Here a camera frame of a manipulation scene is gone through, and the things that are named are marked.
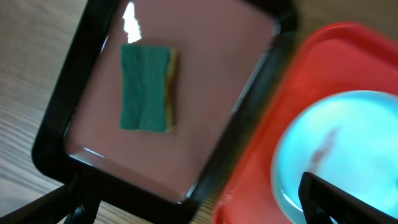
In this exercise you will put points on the red plastic tray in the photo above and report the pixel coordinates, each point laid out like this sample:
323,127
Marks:
339,57

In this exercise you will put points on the light blue plate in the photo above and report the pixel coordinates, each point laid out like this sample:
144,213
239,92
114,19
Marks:
348,139

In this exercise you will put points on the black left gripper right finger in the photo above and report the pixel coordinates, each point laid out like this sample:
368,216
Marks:
324,203

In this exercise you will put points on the black tray with water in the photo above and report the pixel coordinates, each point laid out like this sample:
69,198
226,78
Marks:
229,54

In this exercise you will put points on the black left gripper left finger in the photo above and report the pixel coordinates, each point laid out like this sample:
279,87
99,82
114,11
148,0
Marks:
74,203

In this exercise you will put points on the green yellow sponge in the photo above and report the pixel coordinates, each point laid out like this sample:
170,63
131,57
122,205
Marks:
148,74

